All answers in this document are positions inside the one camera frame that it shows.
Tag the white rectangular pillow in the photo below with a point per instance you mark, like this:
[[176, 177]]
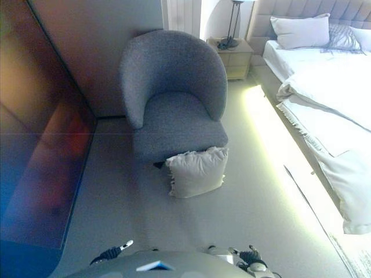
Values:
[[301, 32], [363, 37]]

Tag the white fringed blanket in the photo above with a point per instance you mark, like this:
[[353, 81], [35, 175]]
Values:
[[324, 127]]

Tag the pale patterned rug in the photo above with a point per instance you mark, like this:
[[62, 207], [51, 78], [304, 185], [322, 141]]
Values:
[[356, 260]]

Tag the white duvet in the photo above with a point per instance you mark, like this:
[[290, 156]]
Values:
[[342, 95]]

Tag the white bed sheet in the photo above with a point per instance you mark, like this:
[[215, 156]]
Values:
[[290, 60]]

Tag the white ribbed radiator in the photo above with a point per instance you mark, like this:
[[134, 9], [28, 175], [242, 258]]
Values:
[[182, 14]]

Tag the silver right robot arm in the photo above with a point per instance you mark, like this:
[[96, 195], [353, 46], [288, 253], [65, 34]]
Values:
[[256, 267]]

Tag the white fringed cushion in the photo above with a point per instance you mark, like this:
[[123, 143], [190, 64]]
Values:
[[197, 173]]

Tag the grey upholstered armchair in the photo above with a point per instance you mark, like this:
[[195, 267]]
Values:
[[174, 72]]

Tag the glossy dark wardrobe panel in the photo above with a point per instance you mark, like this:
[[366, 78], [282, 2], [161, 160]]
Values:
[[34, 130]]

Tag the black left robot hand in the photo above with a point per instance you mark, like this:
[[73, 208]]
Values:
[[108, 255]]

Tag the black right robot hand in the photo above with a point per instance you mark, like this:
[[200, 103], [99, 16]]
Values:
[[249, 255]]

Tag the beige wooden nightstand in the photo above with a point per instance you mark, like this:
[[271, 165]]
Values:
[[234, 60]]

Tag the grey robot torso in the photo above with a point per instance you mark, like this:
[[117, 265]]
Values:
[[116, 269]]

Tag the grey fringed throw pillow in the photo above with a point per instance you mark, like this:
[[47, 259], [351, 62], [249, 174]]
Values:
[[342, 40]]

